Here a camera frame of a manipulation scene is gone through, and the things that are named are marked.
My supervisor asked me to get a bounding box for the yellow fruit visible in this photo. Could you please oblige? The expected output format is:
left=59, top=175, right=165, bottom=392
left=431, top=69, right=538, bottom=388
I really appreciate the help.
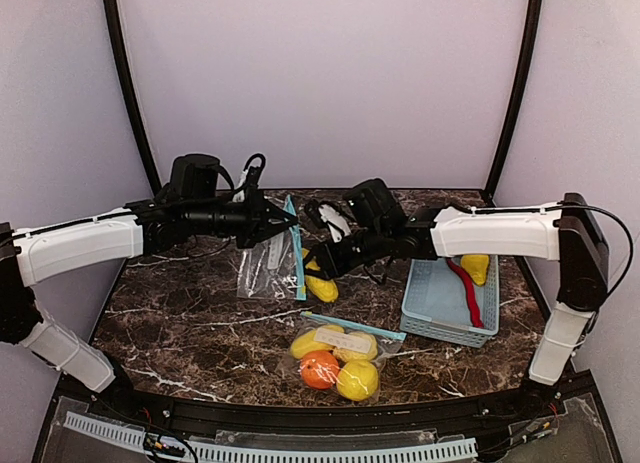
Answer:
left=302, top=248, right=339, bottom=303

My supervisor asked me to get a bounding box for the yellow mango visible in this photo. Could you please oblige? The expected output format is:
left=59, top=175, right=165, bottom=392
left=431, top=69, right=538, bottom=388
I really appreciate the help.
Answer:
left=289, top=328, right=335, bottom=360

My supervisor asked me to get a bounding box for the pale yellow potato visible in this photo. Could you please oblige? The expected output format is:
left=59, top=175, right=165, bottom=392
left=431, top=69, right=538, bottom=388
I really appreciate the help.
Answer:
left=332, top=331, right=378, bottom=362

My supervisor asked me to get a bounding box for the clear zip bag blue zipper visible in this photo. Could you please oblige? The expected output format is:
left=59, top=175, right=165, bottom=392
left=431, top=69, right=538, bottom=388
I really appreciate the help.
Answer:
left=276, top=311, right=407, bottom=404

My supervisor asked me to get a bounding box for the orange fruit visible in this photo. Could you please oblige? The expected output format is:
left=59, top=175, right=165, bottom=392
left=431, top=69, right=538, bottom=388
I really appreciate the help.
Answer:
left=299, top=350, right=340, bottom=390

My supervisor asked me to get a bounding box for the round yellow lemon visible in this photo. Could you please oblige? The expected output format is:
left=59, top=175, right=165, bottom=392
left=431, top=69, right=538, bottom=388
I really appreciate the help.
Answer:
left=336, top=360, right=379, bottom=402

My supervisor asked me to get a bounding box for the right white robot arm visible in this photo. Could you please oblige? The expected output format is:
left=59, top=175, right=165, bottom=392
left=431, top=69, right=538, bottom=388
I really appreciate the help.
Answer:
left=304, top=178, right=618, bottom=386

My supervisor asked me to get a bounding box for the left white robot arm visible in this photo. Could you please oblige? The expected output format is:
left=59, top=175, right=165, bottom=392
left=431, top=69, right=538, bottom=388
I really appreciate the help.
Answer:
left=1, top=153, right=298, bottom=393

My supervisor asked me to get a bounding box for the light blue plastic basket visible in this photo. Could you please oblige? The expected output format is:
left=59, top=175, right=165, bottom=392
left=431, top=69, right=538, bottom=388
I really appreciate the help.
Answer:
left=400, top=256, right=500, bottom=348

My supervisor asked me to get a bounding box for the red chili pepper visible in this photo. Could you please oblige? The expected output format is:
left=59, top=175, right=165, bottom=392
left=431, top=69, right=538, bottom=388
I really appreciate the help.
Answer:
left=446, top=258, right=484, bottom=329

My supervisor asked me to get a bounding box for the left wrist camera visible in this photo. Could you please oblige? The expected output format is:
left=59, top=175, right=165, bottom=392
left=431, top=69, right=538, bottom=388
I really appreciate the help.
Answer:
left=232, top=153, right=266, bottom=203

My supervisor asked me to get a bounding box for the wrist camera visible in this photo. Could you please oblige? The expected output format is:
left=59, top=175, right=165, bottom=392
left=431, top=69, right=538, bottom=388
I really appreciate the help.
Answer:
left=232, top=153, right=266, bottom=203
left=304, top=199, right=352, bottom=243

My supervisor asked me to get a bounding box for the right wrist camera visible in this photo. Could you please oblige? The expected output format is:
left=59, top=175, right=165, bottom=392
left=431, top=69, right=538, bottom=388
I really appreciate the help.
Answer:
left=304, top=199, right=352, bottom=243

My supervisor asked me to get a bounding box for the black front table rail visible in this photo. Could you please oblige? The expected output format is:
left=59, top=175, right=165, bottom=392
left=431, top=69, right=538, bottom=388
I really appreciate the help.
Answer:
left=90, top=385, right=554, bottom=436

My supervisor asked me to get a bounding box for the slotted grey cable duct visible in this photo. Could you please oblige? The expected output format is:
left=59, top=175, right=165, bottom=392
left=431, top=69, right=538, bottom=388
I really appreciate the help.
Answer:
left=63, top=411, right=478, bottom=462

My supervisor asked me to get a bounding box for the black frame post left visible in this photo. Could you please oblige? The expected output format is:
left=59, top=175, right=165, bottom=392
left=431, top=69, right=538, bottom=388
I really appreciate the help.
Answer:
left=102, top=0, right=161, bottom=194

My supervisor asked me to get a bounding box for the black frame post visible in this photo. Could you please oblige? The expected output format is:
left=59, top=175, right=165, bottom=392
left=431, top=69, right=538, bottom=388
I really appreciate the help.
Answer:
left=482, top=0, right=543, bottom=203
left=102, top=0, right=161, bottom=194

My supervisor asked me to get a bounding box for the black frame post right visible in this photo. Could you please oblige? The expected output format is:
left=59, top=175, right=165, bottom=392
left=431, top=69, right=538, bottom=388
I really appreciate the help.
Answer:
left=482, top=0, right=543, bottom=203

